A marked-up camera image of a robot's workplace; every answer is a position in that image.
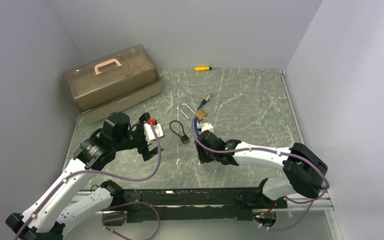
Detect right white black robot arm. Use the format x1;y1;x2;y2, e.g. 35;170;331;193
195;130;330;208

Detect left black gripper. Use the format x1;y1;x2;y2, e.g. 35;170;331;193
114;113;164;160

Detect translucent brown toolbox pink handle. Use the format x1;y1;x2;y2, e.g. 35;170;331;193
62;44;162;123

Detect brass padlock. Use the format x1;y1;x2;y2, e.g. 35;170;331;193
178;103;208;121

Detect small black cable lock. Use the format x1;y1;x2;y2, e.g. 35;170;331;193
169;120;190;144

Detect blue cable lock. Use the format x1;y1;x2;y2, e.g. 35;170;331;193
194;93;214;137

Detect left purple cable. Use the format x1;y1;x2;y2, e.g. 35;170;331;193
13;123;162;240

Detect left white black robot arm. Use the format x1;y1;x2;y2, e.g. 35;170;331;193
5;112;164;240

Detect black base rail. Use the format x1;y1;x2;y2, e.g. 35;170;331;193
105;187;288;223

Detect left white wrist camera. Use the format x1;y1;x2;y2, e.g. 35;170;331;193
143;118;165;144

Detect aluminium frame rail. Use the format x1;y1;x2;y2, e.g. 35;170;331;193
32;70;342;240

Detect yellow handled screwdriver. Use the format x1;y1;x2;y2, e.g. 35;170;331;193
194;66;213;72

